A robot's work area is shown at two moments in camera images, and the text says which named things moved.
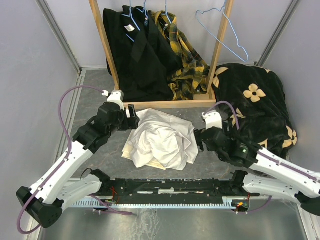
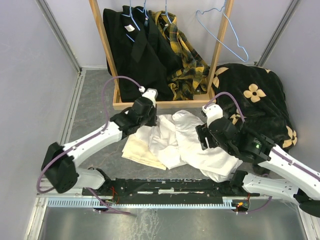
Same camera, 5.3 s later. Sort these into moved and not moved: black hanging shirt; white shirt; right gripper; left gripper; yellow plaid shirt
Moved: left gripper; white shirt
Not moved: yellow plaid shirt; black hanging shirt; right gripper
